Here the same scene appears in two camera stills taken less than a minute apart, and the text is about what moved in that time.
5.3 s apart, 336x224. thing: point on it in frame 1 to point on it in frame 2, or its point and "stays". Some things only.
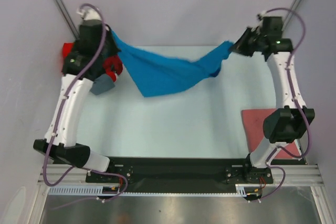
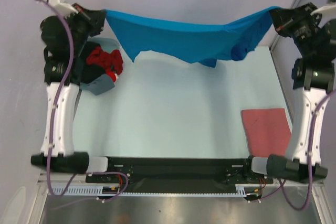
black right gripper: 240,46 to 285,20
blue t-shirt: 151,73 to 137,33
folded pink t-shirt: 253,120 stays
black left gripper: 108,33 to 93,19
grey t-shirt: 102,84 stays
